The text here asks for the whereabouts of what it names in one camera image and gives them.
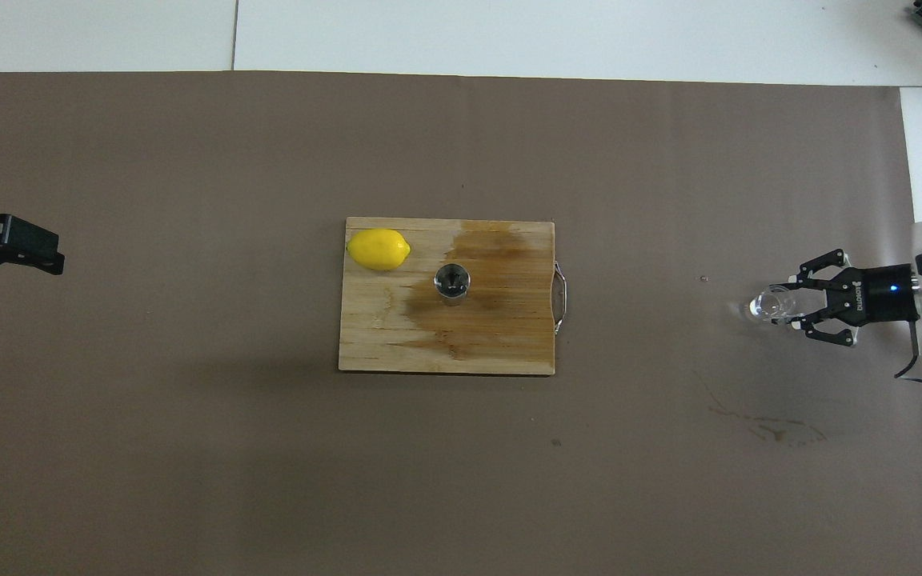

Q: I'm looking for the small metal cup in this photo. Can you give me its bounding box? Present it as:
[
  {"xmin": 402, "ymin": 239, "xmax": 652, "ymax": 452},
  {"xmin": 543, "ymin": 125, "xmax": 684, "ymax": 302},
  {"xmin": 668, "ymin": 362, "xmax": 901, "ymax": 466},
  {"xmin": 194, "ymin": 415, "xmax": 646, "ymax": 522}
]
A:
[{"xmin": 434, "ymin": 262, "xmax": 472, "ymax": 309}]

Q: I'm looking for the yellow lemon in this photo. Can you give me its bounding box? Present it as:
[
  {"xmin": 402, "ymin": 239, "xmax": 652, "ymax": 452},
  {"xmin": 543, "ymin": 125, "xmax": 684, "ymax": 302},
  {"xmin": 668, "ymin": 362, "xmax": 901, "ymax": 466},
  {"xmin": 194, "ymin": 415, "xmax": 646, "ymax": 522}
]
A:
[{"xmin": 347, "ymin": 228, "xmax": 413, "ymax": 273}]

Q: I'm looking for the clear glass cup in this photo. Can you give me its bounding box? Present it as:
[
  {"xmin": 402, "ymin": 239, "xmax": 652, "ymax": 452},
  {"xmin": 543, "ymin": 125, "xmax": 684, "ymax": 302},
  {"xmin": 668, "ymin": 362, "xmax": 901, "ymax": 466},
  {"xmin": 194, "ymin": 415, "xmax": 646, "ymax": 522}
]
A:
[{"xmin": 744, "ymin": 286, "xmax": 800, "ymax": 326}]

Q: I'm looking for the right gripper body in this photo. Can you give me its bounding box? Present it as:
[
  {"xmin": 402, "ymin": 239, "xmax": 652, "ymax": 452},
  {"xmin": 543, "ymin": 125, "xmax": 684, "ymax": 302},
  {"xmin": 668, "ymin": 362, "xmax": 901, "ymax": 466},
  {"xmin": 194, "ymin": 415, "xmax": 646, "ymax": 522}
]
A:
[{"xmin": 824, "ymin": 263, "xmax": 916, "ymax": 325}]

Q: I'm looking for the wooden cutting board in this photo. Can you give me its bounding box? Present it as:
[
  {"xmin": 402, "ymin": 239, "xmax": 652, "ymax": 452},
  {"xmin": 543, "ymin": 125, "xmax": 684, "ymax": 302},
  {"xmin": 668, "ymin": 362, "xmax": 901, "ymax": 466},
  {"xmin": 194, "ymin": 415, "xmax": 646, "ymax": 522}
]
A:
[{"xmin": 338, "ymin": 216, "xmax": 569, "ymax": 377}]

